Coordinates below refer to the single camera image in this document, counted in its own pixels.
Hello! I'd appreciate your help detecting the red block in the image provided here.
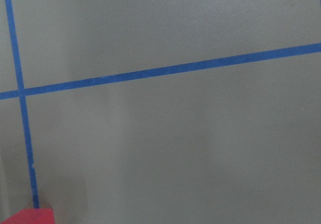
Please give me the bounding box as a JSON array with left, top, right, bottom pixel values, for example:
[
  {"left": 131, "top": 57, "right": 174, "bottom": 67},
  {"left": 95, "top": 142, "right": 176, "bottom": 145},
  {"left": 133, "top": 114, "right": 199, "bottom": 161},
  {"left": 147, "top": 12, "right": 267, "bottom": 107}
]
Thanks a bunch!
[{"left": 1, "top": 208, "right": 55, "bottom": 224}]

